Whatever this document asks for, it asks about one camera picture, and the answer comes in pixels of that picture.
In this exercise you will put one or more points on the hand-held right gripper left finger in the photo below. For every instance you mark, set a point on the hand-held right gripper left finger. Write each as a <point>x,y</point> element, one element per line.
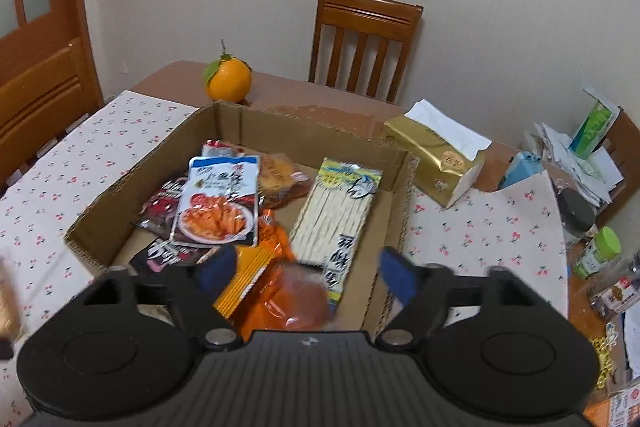
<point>217,274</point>

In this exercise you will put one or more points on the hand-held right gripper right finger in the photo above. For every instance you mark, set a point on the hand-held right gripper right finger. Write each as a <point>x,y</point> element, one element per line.
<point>397,274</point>

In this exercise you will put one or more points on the yellow snack packet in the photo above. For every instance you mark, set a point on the yellow snack packet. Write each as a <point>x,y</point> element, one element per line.
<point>245,279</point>

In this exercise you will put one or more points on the black snack packet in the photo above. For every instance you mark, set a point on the black snack packet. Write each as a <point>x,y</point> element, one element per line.
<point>160,254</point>

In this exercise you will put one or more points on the dried fish snack packet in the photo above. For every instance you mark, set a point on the dried fish snack packet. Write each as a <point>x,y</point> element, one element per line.
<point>215,212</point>

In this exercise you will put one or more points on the orange pouch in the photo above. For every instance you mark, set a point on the orange pouch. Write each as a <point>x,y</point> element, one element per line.
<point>290,302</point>

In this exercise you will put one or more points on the clear cracker packet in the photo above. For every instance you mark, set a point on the clear cracker packet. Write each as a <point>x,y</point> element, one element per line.
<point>335,212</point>

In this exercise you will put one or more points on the small red black packet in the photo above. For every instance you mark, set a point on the small red black packet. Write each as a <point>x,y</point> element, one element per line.
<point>160,207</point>

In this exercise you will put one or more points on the clear round pastry packet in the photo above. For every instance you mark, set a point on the clear round pastry packet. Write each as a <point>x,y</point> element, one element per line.
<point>280,177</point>

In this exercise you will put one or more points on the brown cardboard box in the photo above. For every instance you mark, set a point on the brown cardboard box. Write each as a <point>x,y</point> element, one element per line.
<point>235,122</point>

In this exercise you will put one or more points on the cherry print tablecloth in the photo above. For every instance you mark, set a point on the cherry print tablecloth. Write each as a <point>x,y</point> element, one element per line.
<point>490,232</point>

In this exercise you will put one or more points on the small grey packet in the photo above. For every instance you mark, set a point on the small grey packet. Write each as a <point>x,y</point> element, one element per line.
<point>220,150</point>

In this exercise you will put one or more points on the gold tissue pack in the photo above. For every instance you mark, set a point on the gold tissue pack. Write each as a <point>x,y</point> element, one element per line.
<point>435,152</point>

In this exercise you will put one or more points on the light blue box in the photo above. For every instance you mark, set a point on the light blue box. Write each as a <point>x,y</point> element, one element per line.
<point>522,167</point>

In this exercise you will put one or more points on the dark lid jar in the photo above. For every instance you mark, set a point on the dark lid jar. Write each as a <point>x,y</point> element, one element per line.
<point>575,214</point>

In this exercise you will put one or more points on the orange fruit with leaf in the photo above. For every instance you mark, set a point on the orange fruit with leaf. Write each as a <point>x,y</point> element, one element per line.
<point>230,79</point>

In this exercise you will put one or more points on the green lid jar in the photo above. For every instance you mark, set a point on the green lid jar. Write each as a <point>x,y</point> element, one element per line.
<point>597,252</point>

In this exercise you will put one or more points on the pile of white papers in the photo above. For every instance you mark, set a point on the pile of white papers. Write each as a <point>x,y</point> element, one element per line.
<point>595,177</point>

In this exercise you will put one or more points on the clear jar red label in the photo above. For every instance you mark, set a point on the clear jar red label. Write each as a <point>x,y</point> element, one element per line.
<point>620,294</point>

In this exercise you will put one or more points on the green white box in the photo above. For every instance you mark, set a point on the green white box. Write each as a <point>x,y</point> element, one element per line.
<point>595,127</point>

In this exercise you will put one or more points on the wooden slat-back chair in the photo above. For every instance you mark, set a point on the wooden slat-back chair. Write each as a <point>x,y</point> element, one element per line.
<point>370,14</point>

